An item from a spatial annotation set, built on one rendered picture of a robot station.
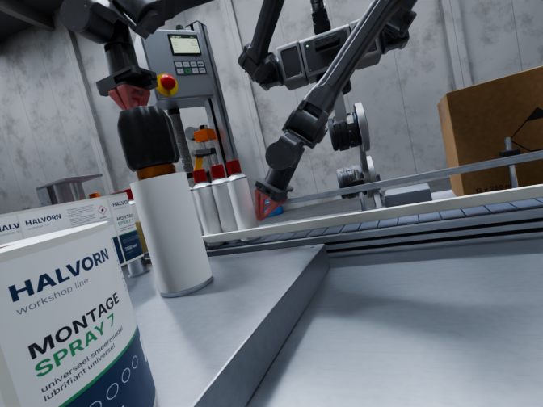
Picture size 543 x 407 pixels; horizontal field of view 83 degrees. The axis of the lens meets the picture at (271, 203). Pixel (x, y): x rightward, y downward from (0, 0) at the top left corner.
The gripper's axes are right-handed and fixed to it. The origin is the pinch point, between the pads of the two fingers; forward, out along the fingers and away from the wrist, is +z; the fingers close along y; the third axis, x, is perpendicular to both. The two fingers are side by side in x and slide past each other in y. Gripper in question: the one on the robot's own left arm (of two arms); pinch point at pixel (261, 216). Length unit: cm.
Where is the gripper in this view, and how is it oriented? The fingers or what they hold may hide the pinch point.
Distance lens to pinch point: 75.9
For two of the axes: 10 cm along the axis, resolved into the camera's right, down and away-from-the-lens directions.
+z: -3.9, 8.6, 3.2
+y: -3.9, 1.6, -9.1
